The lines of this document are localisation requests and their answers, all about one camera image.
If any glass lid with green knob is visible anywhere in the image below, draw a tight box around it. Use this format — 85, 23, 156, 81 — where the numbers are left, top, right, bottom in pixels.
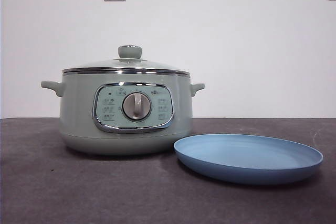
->
62, 45, 190, 76

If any green electric steamer pot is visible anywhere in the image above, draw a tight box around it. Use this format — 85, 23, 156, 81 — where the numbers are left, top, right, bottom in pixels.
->
40, 70, 205, 156

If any blue round plate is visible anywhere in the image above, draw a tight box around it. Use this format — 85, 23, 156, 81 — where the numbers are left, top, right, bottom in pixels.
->
173, 134, 324, 185

